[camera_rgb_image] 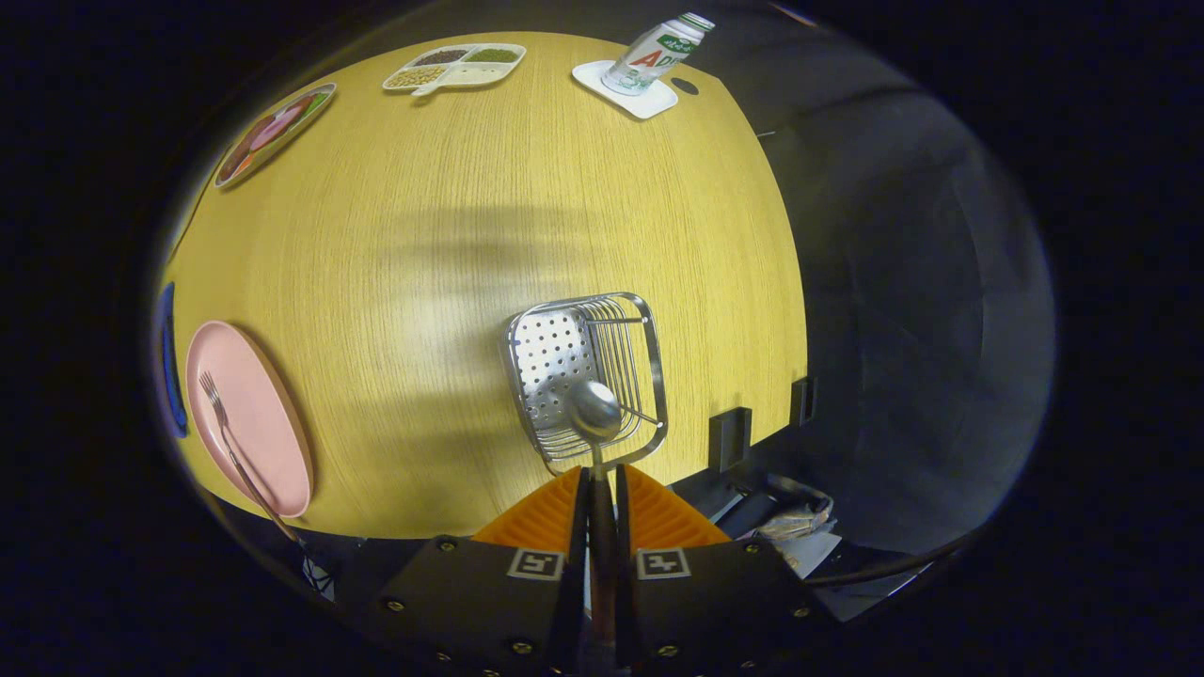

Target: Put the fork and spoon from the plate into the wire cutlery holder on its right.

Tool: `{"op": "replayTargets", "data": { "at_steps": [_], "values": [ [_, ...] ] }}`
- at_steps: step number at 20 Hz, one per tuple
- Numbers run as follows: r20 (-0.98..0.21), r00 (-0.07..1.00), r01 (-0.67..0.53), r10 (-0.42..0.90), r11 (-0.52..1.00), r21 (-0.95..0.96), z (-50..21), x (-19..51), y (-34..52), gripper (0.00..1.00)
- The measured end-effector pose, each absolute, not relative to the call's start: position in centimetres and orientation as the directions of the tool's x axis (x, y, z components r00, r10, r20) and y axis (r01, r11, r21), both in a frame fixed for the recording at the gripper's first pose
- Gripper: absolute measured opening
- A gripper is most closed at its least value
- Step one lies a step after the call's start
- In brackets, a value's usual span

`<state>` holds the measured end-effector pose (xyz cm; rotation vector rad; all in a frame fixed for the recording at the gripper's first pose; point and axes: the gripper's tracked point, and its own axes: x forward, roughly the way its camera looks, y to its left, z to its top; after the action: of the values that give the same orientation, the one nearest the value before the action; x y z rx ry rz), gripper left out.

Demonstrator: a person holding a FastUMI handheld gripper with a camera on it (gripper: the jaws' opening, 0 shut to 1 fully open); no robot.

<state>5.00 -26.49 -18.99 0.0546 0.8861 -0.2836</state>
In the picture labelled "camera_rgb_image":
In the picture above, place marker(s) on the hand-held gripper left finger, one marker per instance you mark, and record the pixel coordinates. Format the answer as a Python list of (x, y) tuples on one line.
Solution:
[(489, 592)]

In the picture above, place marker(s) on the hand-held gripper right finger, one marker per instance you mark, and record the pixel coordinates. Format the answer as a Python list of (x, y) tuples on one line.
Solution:
[(705, 592)]

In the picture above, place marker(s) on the silver spoon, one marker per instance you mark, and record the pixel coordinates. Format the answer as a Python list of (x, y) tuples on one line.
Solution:
[(595, 411)]

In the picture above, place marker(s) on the silver fork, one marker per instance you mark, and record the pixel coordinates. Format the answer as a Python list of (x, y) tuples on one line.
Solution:
[(229, 442)]

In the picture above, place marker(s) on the black table clamp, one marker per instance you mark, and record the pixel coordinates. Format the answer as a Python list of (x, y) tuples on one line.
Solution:
[(729, 440), (802, 401)]

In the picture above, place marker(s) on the pink plate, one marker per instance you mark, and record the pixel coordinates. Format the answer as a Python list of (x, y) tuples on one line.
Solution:
[(263, 423)]

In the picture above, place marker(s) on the black backdrop cloth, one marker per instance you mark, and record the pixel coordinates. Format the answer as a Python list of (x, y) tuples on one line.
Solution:
[(922, 282)]

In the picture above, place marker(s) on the blue towel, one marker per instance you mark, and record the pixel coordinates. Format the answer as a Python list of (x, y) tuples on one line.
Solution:
[(169, 367)]

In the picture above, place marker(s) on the grey food plate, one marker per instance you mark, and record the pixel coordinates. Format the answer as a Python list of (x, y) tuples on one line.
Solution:
[(235, 179)]

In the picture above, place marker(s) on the white coaster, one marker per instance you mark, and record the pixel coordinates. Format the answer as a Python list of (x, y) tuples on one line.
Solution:
[(649, 102)]

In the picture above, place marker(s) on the pink ham slice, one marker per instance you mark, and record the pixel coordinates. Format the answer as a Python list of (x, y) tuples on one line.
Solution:
[(275, 128)]

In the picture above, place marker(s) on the white divided dish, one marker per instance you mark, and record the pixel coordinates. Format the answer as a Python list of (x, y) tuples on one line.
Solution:
[(480, 77)]

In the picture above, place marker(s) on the pile of yellow soybeans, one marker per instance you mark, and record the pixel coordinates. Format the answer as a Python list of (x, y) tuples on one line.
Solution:
[(417, 77)]

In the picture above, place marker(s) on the green lettuce leaf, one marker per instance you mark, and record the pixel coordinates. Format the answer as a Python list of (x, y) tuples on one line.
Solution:
[(315, 100)]

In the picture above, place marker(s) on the pile of green beans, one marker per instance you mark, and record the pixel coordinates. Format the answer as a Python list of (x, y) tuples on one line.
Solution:
[(493, 55)]

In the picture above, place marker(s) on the pile of dark beans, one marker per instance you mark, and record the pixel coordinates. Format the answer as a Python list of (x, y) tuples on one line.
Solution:
[(440, 57)]

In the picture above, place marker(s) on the white drink bottle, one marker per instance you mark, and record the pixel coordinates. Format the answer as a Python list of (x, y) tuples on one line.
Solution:
[(654, 55)]

